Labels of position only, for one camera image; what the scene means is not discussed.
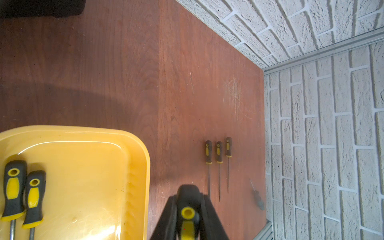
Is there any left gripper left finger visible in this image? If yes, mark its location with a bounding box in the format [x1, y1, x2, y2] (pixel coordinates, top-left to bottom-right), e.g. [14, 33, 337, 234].
[150, 195, 177, 240]

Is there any small dark screwdriver by wall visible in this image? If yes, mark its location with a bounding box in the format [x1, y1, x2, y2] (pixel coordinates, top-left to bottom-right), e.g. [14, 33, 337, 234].
[250, 180, 265, 211]

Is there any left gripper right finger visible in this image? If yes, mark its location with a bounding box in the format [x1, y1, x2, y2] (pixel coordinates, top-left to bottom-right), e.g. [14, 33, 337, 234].
[200, 194, 229, 240]

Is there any black plastic toolbox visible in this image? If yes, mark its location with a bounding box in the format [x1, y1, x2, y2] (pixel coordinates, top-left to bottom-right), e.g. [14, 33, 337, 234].
[1, 0, 86, 18]

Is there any yellow plastic storage tray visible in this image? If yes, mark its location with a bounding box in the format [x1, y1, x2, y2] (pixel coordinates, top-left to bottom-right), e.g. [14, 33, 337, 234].
[1, 126, 151, 240]

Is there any black yellow file tool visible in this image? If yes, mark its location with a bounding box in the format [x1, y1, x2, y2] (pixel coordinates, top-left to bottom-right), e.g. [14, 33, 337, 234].
[22, 170, 46, 240]
[217, 141, 223, 202]
[1, 160, 27, 240]
[205, 140, 212, 198]
[176, 185, 202, 240]

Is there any aluminium mounting rail frame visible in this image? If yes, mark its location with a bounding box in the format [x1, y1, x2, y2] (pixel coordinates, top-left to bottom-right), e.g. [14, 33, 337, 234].
[254, 221, 274, 240]

